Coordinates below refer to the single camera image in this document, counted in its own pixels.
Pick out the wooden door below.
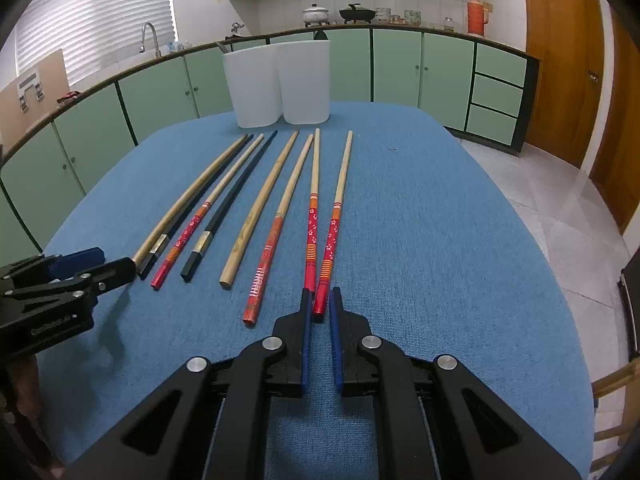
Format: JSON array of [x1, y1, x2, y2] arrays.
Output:
[[589, 15, 640, 234], [520, 0, 606, 169]]

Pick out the green lower kitchen cabinets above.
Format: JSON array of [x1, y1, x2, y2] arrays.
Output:
[[0, 25, 541, 256]]

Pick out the black wok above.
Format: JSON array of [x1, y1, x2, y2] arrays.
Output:
[[338, 3, 376, 25]]

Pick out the orange thermos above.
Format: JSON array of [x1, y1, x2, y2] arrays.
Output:
[[467, 0, 490, 37]]

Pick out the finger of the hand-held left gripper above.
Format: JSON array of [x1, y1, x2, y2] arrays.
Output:
[[0, 258, 137, 331], [0, 247, 105, 288]]

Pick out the red orange striped chopstick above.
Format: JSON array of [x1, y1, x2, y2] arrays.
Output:
[[242, 134, 315, 325]]

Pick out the white window blinds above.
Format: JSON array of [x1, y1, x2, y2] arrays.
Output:
[[15, 0, 177, 89]]

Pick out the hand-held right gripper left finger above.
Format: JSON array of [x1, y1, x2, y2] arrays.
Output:
[[65, 287, 313, 480]]

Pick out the black cabinet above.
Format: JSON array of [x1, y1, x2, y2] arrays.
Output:
[[617, 249, 640, 362]]

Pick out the white cooking pot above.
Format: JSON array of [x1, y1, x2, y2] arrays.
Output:
[[302, 3, 331, 27]]

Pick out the wooden chair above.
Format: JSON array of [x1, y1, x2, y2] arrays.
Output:
[[591, 359, 640, 472]]

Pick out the metal kitchen faucet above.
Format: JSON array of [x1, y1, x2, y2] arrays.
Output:
[[140, 22, 162, 58]]

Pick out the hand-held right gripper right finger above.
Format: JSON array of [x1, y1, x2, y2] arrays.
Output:
[[329, 286, 584, 480]]

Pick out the blue tablecloth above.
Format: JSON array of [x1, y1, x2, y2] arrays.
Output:
[[37, 101, 596, 480]]

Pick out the white plastic container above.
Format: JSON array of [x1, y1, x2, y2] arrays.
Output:
[[276, 40, 332, 126], [221, 45, 282, 129]]

